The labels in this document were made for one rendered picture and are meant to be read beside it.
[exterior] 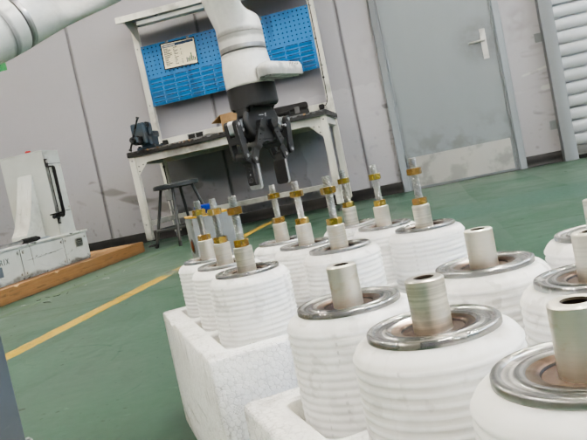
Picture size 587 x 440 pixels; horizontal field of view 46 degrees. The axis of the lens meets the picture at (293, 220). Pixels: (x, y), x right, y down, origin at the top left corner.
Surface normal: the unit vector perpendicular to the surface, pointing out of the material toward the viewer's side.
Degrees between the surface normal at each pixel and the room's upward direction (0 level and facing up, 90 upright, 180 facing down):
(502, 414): 43
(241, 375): 90
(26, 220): 59
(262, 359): 90
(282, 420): 0
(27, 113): 90
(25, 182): 68
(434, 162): 90
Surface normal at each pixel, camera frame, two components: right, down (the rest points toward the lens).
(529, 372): -0.15, -0.98
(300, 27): -0.18, 0.11
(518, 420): -0.70, -0.58
